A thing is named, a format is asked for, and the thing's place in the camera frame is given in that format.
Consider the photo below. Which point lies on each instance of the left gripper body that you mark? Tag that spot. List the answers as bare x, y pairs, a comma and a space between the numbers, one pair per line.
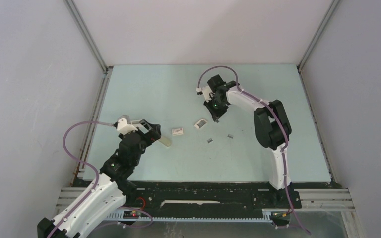
149, 137

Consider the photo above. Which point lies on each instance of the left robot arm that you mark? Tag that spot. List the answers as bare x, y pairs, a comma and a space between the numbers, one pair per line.
110, 189

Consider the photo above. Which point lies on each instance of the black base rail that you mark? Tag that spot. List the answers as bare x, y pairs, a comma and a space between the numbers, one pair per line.
209, 200

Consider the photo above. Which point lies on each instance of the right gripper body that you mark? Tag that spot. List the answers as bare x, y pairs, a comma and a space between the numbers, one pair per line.
217, 108

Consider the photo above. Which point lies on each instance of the staple tray box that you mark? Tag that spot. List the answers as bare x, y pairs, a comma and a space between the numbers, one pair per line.
200, 123

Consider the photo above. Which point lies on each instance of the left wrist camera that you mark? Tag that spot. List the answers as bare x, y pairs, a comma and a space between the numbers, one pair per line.
124, 126

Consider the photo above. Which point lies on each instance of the left aluminium frame post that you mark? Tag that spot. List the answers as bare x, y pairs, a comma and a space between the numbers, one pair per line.
81, 24

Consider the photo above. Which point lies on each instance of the right aluminium frame post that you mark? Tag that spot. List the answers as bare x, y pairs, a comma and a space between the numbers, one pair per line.
318, 33

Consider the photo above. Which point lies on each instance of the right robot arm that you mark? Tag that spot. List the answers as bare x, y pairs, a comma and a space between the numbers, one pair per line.
271, 124

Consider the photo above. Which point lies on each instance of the aluminium frame post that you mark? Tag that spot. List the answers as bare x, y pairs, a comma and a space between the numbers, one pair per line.
81, 24
318, 33

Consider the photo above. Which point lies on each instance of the white staple box sleeve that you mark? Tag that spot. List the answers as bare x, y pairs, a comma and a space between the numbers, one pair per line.
177, 131

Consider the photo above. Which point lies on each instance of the olive green stapler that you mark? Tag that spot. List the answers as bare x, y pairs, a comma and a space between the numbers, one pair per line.
165, 141

